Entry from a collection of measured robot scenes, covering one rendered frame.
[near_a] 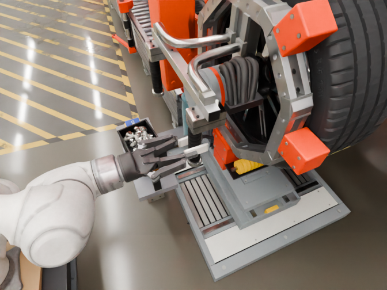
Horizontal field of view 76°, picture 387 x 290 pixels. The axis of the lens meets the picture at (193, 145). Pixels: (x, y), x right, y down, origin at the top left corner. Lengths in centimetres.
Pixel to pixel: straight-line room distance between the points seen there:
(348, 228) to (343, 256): 17
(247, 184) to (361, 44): 87
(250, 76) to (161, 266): 108
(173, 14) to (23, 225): 92
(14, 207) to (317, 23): 63
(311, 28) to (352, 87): 19
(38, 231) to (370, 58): 73
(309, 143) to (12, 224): 63
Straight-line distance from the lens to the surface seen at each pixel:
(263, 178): 137
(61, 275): 119
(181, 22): 117
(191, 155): 65
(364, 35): 71
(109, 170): 62
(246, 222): 130
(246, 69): 58
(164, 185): 105
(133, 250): 145
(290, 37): 59
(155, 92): 94
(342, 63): 64
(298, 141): 67
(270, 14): 63
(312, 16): 57
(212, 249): 133
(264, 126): 94
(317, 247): 156
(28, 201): 50
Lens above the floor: 136
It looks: 52 degrees down
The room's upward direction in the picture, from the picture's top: straight up
